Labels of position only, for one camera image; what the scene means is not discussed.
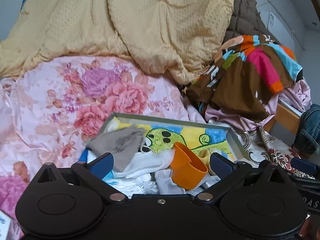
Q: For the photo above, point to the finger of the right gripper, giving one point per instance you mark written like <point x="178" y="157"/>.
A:
<point x="304" y="166"/>

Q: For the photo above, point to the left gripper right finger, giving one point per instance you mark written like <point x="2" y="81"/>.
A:
<point x="231" y="175"/>

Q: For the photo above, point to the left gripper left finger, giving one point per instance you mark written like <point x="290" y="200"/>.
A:
<point x="91" y="176"/>

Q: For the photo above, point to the grey drawstring pouch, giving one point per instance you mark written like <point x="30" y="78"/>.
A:
<point x="123" y="144"/>

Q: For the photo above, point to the white cloth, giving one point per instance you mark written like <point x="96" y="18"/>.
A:
<point x="148" y="173"/>

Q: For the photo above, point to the person's right hand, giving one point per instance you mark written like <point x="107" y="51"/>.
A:
<point x="310" y="229"/>

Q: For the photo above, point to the blue denim jeans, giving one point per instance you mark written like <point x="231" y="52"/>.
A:
<point x="307" y="137"/>

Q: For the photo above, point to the grey metal tray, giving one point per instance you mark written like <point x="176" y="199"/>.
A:
<point x="232" y="139"/>

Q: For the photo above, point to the pale pink sheet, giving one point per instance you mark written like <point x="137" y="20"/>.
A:
<point x="297" y="96"/>

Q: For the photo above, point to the pink floral quilt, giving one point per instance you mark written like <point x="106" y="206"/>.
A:
<point x="50" y="113"/>

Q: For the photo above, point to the cartoon frog towel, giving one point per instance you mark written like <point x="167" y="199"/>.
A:
<point x="161" y="133"/>

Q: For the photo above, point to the white printed paper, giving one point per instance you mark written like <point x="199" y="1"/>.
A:
<point x="5" y="226"/>

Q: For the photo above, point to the colorful patchwork brown cloth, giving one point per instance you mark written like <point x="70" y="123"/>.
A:
<point x="244" y="75"/>

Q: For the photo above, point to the brown quilted jacket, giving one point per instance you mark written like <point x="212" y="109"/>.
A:
<point x="246" y="20"/>

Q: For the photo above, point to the beige dotted blanket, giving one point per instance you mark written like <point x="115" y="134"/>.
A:
<point x="176" y="36"/>

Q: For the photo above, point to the wooden bed frame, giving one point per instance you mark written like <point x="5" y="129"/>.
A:
<point x="287" y="116"/>

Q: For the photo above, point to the white wall air conditioner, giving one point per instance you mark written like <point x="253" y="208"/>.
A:
<point x="280" y="31"/>

